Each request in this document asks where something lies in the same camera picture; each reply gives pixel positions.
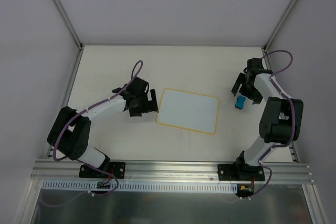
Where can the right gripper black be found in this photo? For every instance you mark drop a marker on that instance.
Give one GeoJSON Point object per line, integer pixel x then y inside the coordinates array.
{"type": "Point", "coordinates": [247, 87]}

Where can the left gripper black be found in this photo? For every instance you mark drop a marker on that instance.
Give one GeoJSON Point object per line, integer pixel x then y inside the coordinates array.
{"type": "Point", "coordinates": [144, 104]}

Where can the blue whiteboard eraser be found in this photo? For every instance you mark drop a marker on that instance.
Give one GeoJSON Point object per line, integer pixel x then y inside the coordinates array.
{"type": "Point", "coordinates": [240, 102]}

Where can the yellow framed small whiteboard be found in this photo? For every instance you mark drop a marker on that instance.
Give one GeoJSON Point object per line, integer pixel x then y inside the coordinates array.
{"type": "Point", "coordinates": [188, 111]}

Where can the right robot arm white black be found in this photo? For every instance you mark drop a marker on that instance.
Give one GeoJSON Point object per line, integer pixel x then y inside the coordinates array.
{"type": "Point", "coordinates": [280, 122]}

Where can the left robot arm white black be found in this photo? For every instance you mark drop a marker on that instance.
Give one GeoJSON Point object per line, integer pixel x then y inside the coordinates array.
{"type": "Point", "coordinates": [71, 129]}

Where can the aluminium mounting rail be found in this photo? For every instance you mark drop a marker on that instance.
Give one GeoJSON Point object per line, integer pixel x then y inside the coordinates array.
{"type": "Point", "coordinates": [187, 172]}

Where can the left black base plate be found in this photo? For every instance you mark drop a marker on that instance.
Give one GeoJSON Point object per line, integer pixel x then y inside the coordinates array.
{"type": "Point", "coordinates": [117, 169]}

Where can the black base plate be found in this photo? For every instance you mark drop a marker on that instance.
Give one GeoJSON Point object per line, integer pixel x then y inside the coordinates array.
{"type": "Point", "coordinates": [117, 169]}
{"type": "Point", "coordinates": [228, 172]}

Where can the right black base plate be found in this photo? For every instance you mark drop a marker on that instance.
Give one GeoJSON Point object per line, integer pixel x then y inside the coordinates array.
{"type": "Point", "coordinates": [228, 172]}

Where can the white slotted cable duct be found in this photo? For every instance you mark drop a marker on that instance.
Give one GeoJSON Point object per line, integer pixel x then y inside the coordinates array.
{"type": "Point", "coordinates": [225, 188]}

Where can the right aluminium frame post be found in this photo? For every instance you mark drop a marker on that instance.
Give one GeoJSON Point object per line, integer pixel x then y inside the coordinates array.
{"type": "Point", "coordinates": [280, 23]}

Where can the aluminium frame post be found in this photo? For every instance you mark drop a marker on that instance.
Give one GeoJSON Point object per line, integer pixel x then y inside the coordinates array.
{"type": "Point", "coordinates": [63, 14]}
{"type": "Point", "coordinates": [280, 23]}

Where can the left aluminium frame post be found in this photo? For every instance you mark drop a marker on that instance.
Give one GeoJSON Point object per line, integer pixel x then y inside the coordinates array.
{"type": "Point", "coordinates": [63, 14]}

